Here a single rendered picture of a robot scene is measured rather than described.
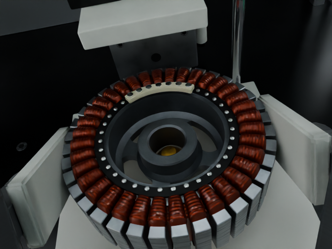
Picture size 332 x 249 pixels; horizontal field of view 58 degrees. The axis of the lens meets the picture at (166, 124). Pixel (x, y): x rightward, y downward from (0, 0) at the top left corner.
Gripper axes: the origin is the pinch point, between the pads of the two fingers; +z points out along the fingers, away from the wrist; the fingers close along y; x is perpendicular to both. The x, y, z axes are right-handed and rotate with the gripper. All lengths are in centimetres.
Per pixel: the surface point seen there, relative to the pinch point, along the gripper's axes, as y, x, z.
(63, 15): -10.7, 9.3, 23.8
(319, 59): 14.1, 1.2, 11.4
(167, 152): -0.1, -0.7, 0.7
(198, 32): 4.0, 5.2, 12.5
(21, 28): -16.2, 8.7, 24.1
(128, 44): -2.3, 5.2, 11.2
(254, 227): 4.0, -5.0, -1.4
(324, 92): 12.7, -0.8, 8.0
